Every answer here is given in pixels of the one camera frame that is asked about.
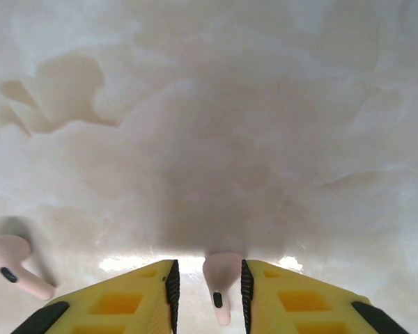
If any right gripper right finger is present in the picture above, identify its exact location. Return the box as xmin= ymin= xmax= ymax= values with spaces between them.
xmin=240 ymin=258 xmax=407 ymax=334

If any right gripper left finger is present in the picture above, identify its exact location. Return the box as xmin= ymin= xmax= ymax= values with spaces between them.
xmin=12 ymin=258 xmax=180 ymax=334

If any pink wireless earbud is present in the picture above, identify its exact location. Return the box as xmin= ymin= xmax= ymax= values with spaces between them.
xmin=0 ymin=234 xmax=56 ymax=301
xmin=202 ymin=252 xmax=242 ymax=326

